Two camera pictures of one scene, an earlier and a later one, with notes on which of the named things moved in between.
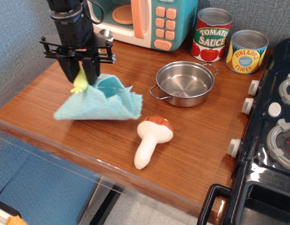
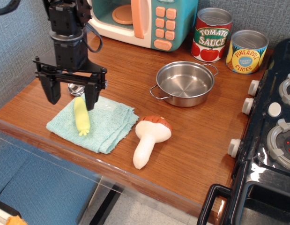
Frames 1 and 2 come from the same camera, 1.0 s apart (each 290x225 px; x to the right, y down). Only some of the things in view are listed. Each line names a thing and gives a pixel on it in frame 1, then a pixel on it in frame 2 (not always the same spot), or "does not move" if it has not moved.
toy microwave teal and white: [163, 25] does not move
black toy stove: [262, 187] does not move
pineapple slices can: [247, 51] does not move
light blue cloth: [109, 98] → [110, 123]
